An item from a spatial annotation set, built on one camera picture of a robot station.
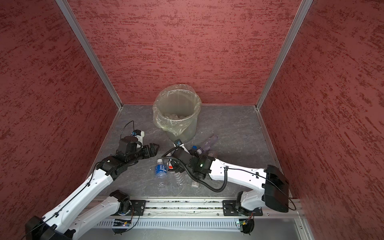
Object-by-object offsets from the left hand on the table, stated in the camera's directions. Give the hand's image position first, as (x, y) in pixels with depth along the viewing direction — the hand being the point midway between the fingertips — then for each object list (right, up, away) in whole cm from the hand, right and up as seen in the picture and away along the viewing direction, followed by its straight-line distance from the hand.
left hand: (153, 150), depth 79 cm
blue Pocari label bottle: (+4, -12, +2) cm, 13 cm away
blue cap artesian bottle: (+22, -2, +13) cm, 26 cm away
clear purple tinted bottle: (+33, +1, +17) cm, 37 cm away
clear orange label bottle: (+34, -4, +12) cm, 36 cm away
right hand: (+16, -5, -3) cm, 17 cm away
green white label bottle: (+23, -18, -1) cm, 29 cm away
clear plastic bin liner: (+9, +25, +22) cm, 35 cm away
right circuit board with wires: (+49, -35, -8) cm, 61 cm away
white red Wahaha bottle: (+14, -17, +4) cm, 23 cm away
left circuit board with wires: (-14, -37, -7) cm, 40 cm away
